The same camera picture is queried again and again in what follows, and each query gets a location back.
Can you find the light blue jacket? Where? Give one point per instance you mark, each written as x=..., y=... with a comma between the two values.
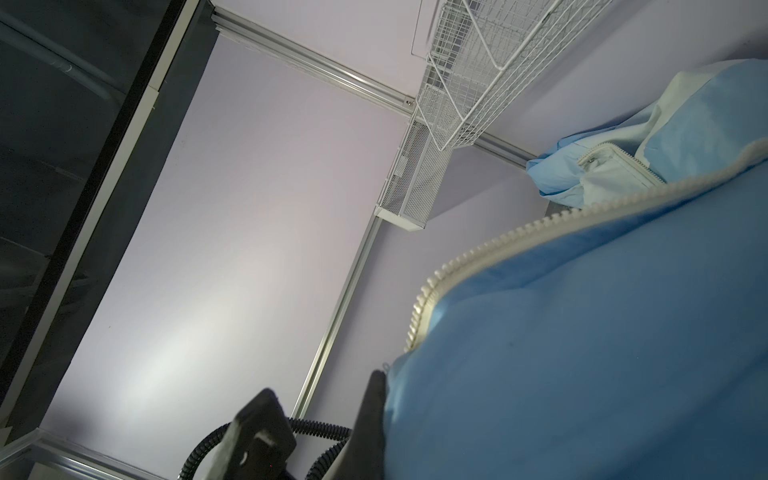
x=623, y=337

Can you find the white wire shelf basket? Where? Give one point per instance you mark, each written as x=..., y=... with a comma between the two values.
x=484, y=54

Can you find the white mesh box basket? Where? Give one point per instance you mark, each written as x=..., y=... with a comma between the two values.
x=414, y=179

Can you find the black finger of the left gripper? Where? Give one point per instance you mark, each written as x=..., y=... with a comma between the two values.
x=257, y=443

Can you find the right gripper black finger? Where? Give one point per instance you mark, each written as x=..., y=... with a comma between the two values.
x=363, y=456

